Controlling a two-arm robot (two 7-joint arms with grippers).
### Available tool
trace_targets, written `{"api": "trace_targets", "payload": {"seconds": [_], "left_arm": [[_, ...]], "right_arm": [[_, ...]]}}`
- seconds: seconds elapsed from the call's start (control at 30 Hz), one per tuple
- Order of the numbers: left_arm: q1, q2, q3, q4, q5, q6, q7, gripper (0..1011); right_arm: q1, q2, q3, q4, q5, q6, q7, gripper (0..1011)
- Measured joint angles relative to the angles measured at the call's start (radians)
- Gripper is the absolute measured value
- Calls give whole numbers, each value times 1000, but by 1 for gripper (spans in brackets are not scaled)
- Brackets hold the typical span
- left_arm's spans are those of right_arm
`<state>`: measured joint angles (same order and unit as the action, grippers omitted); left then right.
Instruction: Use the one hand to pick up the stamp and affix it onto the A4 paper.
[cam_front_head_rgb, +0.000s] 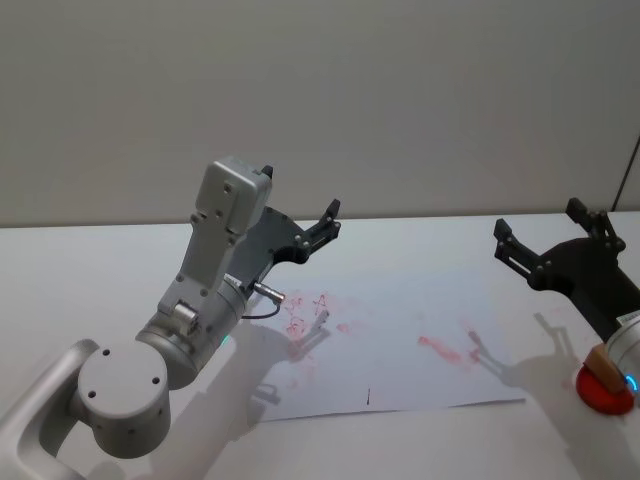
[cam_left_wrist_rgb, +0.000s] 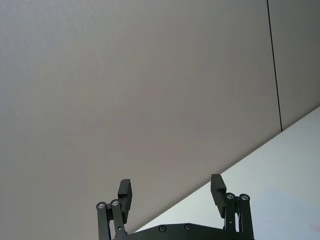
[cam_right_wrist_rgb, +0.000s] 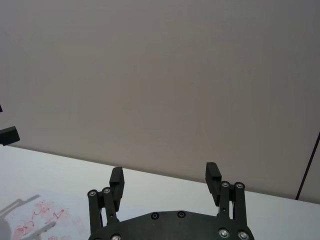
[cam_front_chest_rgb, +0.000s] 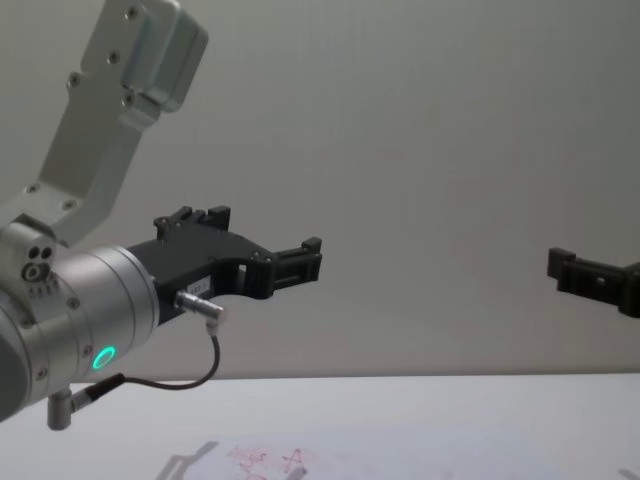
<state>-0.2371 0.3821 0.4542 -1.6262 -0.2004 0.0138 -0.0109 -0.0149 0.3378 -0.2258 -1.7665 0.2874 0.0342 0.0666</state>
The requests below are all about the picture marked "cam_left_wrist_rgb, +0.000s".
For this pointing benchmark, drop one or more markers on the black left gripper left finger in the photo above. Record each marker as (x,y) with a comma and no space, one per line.
(124,200)

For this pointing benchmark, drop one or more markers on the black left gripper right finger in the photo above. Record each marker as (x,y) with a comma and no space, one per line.
(218,197)

